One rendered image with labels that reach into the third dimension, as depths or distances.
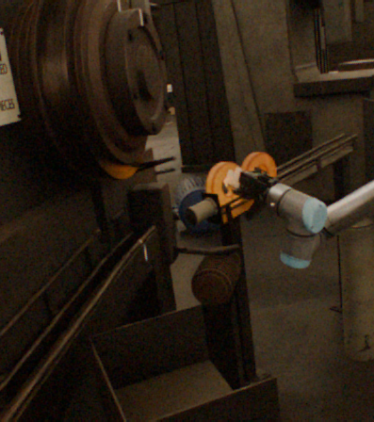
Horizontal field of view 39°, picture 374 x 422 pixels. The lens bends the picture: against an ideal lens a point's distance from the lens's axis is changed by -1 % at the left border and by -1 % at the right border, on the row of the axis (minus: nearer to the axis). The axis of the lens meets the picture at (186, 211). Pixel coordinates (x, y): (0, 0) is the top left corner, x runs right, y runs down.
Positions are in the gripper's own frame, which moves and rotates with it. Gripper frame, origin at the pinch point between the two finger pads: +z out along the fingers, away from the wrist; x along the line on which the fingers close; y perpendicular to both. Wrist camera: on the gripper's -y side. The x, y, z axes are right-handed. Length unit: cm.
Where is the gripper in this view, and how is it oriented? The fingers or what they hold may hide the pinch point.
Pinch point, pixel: (225, 180)
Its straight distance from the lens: 173.0
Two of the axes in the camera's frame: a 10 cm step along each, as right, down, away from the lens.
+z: -6.6, -3.8, 6.4
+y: 0.5, -8.8, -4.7
